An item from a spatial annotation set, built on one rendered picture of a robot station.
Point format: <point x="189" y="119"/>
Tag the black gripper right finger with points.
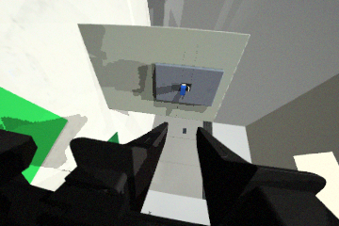
<point x="228" y="179"/>

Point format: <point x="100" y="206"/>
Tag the green flat square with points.
<point x="21" y="116"/>

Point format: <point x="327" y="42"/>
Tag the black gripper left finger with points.
<point x="137" y="159"/>

